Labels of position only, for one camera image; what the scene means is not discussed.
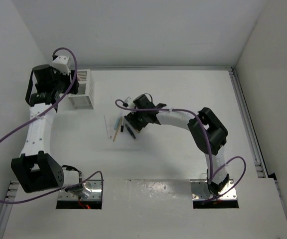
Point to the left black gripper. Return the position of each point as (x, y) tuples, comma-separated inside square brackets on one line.
[(66, 77)]

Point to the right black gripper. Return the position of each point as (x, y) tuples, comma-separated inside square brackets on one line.
[(133, 116)]

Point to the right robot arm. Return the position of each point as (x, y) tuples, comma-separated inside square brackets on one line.
[(207, 131)]

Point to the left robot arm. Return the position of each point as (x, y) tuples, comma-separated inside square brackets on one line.
[(35, 168)]

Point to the gold makeup pencil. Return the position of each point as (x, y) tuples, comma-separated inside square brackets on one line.
[(117, 129)]

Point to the light blue makeup stick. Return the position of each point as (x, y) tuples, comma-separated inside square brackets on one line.
[(118, 120)]

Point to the black concealer stick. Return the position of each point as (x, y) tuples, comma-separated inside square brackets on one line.
[(132, 134)]

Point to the clear tube black cap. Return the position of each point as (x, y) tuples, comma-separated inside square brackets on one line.
[(122, 124)]

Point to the white slatted organizer box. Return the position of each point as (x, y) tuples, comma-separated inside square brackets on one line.
[(84, 99)]

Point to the thin white applicator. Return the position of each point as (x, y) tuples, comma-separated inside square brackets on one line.
[(110, 128)]

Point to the thin white stick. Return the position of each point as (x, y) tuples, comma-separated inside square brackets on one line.
[(106, 126)]

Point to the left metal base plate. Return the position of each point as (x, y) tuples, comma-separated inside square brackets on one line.
[(91, 191)]

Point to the metal base plate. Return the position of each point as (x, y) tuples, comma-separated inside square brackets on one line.
[(200, 191), (91, 191)]

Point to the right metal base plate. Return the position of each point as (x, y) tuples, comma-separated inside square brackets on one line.
[(200, 191)]

